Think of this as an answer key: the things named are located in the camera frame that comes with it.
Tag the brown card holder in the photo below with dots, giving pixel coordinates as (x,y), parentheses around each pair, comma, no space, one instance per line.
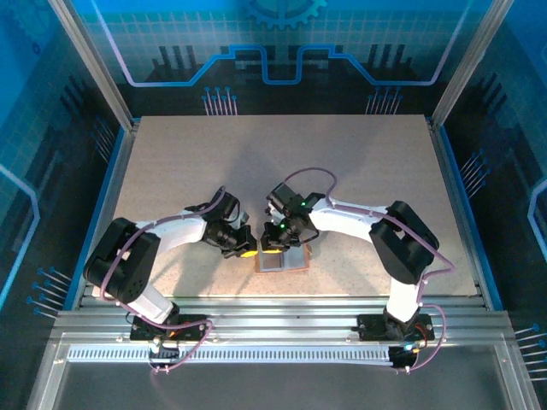
(297,261)

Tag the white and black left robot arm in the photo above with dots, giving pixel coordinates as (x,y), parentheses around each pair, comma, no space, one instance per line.
(179,232)

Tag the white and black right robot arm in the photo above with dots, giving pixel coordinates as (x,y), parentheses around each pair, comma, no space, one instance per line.
(342,220)

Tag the black connector box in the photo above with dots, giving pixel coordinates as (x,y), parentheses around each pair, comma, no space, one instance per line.
(401,359)
(170,353)

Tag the aluminium front rail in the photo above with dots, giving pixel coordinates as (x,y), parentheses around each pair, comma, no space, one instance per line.
(278,318)

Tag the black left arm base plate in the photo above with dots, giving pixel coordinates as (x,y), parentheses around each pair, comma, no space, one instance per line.
(141,334)

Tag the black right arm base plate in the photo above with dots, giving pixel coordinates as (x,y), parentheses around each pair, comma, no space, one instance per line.
(371,328)

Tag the aluminium corner post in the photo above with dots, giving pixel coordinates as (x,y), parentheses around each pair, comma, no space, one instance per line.
(96,64)
(468,64)

